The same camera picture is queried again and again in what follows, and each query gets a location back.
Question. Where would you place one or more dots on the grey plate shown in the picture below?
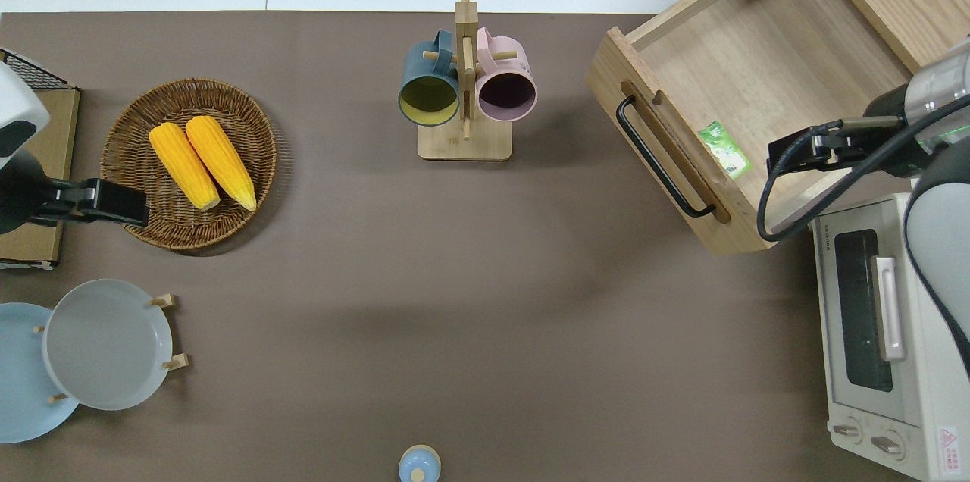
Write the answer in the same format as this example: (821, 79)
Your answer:
(106, 345)

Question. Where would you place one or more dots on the red triangle warning sticker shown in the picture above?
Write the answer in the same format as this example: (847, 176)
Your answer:
(949, 442)

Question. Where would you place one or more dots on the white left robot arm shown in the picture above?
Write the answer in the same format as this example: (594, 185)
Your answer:
(19, 111)

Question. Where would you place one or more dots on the cream toaster oven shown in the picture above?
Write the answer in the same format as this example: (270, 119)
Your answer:
(924, 391)

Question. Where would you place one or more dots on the wooden mug tree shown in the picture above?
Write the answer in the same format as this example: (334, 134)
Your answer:
(464, 145)

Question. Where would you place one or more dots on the yellow corn cob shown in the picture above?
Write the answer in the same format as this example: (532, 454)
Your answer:
(221, 162)
(183, 165)

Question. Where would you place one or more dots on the small green packet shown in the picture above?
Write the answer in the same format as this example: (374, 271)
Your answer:
(725, 150)

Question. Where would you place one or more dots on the dark teal mug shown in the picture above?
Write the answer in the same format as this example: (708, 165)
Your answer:
(418, 69)

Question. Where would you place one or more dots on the cream toaster oven knob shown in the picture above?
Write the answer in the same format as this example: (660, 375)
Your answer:
(847, 430)
(887, 444)

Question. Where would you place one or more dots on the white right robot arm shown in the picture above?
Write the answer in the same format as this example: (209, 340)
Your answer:
(940, 88)

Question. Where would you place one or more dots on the light wooden drawer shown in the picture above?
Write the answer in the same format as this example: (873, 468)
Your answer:
(727, 65)

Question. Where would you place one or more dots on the pink mug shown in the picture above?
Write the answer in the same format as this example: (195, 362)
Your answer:
(515, 73)

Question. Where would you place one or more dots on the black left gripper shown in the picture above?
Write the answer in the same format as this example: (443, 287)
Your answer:
(68, 201)

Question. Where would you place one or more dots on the brown wicker basket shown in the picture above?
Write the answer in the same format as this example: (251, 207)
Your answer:
(136, 126)

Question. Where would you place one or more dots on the brown table mat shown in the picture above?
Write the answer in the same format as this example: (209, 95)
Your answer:
(379, 277)

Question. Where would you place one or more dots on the light blue plate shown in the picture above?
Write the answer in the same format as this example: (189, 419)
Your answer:
(19, 376)

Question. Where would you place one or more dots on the wooden plate rack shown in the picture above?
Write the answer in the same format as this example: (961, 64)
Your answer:
(168, 301)

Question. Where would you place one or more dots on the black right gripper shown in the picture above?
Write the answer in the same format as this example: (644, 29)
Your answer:
(849, 148)

